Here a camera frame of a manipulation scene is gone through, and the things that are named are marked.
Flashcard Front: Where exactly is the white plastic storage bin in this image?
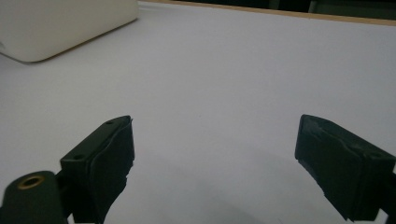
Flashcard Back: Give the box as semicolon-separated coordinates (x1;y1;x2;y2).
0;0;139;63

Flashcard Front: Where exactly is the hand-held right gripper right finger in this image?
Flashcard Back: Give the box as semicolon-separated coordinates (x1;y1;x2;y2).
294;113;396;223

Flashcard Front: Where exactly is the white table cover sheet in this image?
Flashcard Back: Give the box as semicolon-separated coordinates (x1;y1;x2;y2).
0;1;396;224

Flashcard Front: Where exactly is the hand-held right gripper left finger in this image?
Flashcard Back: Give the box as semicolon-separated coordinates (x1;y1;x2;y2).
59;115;136;224

